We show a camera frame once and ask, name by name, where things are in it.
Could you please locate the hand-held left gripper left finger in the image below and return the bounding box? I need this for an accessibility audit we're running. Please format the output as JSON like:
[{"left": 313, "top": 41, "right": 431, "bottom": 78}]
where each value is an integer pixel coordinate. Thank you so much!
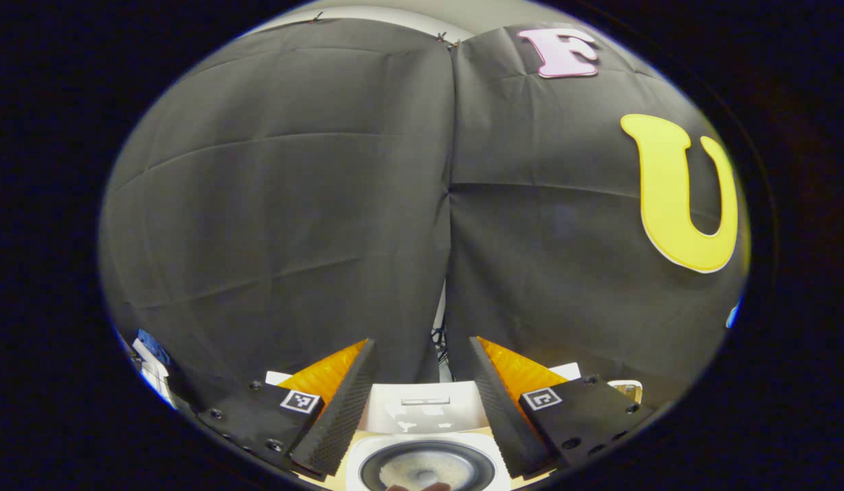
[{"left": 196, "top": 338, "right": 378, "bottom": 479}]

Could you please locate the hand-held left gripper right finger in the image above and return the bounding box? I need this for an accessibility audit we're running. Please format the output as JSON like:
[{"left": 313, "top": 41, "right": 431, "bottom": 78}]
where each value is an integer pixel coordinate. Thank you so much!
[{"left": 468, "top": 336, "right": 657, "bottom": 478}]

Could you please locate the white rice cooker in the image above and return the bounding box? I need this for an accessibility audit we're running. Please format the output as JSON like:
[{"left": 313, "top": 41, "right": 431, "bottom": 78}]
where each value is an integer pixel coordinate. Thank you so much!
[{"left": 265, "top": 363, "right": 582, "bottom": 491}]

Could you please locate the white rice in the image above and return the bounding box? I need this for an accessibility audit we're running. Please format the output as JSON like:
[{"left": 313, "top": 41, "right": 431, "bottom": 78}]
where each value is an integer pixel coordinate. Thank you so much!
[{"left": 380, "top": 453, "right": 475, "bottom": 489}]

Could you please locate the blue and white object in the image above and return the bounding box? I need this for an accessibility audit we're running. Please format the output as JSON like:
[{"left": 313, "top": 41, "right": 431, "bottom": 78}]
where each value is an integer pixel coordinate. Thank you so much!
[{"left": 130, "top": 329, "right": 177, "bottom": 408}]

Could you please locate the black backdrop cloth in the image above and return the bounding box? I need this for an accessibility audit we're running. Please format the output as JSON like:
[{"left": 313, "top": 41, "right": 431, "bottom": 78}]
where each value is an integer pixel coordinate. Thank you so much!
[{"left": 98, "top": 17, "right": 751, "bottom": 411}]

